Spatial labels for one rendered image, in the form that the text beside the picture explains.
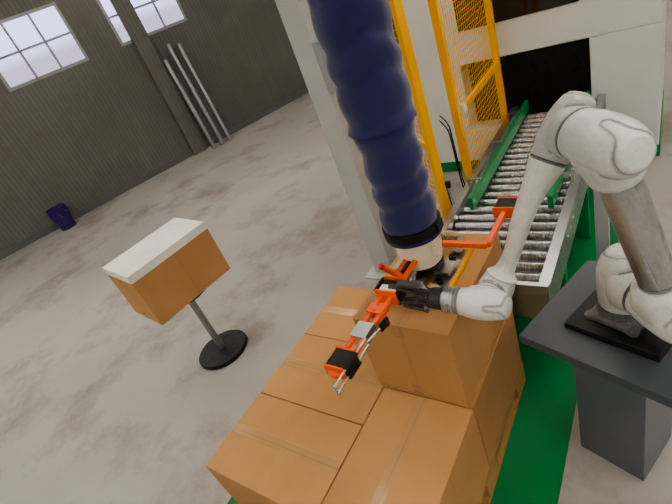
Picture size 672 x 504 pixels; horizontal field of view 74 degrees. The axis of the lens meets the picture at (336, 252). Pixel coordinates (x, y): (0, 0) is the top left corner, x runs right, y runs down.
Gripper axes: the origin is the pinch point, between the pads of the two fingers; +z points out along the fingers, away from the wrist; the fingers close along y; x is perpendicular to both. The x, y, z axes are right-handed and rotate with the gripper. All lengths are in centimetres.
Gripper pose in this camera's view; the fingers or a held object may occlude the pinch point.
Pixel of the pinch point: (390, 292)
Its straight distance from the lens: 161.4
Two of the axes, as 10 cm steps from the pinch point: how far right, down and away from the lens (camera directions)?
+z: -8.1, -0.5, 5.9
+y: 3.2, 8.0, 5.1
